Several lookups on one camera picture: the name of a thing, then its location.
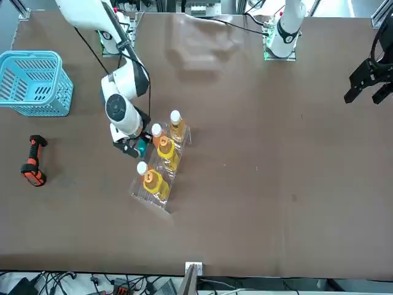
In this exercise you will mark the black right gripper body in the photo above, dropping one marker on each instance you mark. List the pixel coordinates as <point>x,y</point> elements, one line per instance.
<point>130,146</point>

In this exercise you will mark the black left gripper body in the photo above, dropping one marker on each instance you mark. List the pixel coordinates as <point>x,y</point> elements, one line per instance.
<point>368,73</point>

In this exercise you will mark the teal potato chips packet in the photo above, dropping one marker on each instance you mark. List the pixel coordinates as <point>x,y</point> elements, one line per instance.
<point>142,147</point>

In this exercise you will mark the orange black barcode scanner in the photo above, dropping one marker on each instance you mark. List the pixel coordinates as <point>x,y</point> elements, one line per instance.
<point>33,176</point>

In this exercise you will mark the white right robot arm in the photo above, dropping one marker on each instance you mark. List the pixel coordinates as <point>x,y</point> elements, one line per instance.
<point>122,83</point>

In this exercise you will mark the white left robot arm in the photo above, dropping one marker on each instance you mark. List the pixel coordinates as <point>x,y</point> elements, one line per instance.
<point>287,30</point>

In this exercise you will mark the clear acrylic stepped shelf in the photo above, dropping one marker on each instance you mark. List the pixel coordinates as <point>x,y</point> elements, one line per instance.
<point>144,196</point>

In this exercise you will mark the light blue plastic basket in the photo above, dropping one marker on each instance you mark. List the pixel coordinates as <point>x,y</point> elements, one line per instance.
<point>46,113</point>

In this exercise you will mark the orange juice bottle white cap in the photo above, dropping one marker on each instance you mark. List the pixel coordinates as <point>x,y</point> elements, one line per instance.
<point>156,130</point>
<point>142,168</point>

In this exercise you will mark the yellow drink bottle orange cap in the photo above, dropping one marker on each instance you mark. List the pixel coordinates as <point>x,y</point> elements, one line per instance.
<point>167,150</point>
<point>153,181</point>

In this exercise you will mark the pale tea bottle green label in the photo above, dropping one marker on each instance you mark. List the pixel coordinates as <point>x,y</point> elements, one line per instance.
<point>177,130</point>

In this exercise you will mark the red black plug block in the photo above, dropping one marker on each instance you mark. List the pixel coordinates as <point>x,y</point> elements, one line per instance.
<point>122,289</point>

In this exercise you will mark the grey socket strip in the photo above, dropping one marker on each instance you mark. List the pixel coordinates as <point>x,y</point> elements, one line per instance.
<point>199,10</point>

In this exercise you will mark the aluminium corner post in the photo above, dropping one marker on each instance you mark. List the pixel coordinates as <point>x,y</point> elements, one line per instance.
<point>23,12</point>
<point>379,18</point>

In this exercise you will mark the aluminium frame post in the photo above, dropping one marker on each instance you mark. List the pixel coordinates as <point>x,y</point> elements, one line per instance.
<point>190,282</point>

